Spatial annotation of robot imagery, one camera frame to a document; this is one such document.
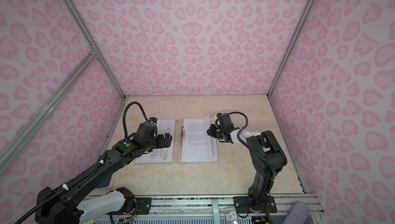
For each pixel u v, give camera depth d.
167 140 0.72
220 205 0.75
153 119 0.71
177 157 0.90
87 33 0.84
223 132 0.75
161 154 0.90
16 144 0.53
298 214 0.68
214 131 0.86
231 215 0.69
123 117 0.58
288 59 0.97
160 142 0.71
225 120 0.77
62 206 0.38
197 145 0.94
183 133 0.98
